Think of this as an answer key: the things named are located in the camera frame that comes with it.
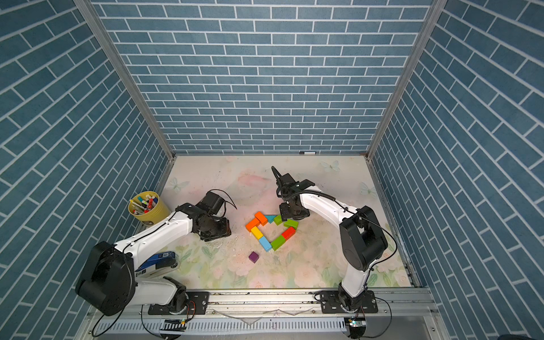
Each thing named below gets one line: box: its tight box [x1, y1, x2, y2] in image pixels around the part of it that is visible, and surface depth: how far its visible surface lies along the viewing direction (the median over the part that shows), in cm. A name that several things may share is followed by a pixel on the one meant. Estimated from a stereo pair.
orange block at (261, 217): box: [254, 211, 268, 226], surface depth 95 cm
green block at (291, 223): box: [283, 218, 299, 230], surface depth 94 cm
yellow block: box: [250, 225, 264, 241], surface depth 91 cm
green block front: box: [270, 235, 286, 251], surface depth 89 cm
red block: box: [281, 226, 297, 241], surface depth 92 cm
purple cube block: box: [248, 250, 260, 264], surface depth 85 cm
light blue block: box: [259, 235, 272, 253], surface depth 88 cm
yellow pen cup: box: [128, 190, 170, 226], surface depth 86 cm
